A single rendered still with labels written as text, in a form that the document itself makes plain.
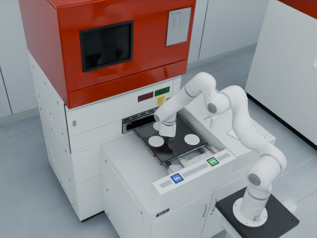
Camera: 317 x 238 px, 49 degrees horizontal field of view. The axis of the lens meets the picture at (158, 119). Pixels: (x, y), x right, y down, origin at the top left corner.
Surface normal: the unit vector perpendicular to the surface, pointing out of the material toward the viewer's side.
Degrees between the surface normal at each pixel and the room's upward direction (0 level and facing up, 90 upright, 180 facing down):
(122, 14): 90
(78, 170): 90
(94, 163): 90
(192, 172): 0
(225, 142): 0
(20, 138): 0
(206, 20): 90
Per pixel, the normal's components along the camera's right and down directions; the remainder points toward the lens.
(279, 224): 0.08, -0.76
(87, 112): 0.54, 0.58
